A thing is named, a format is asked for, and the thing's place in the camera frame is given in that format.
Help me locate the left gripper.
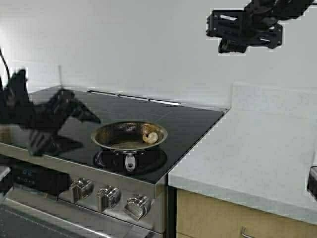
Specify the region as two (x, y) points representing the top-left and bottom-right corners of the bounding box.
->
(0, 69), (101, 156)

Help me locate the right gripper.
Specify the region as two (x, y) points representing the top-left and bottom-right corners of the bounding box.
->
(206, 9), (283, 54)

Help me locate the steel frying pan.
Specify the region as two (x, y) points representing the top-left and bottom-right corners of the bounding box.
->
(91, 121), (168, 172)

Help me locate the cooked shrimp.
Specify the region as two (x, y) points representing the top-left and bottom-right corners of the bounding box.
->
(142, 132), (159, 144)

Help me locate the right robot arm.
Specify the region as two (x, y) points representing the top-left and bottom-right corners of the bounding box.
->
(206, 0), (316, 54)

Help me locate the black object at left edge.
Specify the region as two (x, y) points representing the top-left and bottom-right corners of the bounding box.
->
(0, 166), (13, 197)

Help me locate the black object at edge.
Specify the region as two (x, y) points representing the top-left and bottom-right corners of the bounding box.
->
(0, 166), (13, 197)
(307, 166), (317, 199)

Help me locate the left steel stove knob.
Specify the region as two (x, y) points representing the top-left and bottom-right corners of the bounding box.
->
(70, 178), (94, 203)

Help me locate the steel stove knob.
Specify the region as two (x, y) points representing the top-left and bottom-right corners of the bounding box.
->
(96, 185), (121, 213)
(123, 194), (151, 221)
(70, 178), (94, 203)

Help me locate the stainless steel stove range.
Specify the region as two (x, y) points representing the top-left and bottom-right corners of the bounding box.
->
(0, 91), (224, 238)

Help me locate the middle steel stove knob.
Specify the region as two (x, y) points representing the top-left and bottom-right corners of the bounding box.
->
(96, 185), (121, 213)

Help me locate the right steel stove knob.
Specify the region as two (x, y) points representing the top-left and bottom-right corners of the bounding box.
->
(123, 194), (151, 221)

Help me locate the black object at right edge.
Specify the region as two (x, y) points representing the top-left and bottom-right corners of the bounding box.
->
(307, 166), (317, 199)

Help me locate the wooden cabinet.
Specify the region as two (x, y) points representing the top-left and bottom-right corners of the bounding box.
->
(176, 189), (317, 238)

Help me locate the oven door handle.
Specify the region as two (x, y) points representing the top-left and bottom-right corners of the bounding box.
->
(0, 197), (154, 238)

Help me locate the metal drawer handle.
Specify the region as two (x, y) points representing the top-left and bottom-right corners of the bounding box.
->
(240, 227), (253, 238)

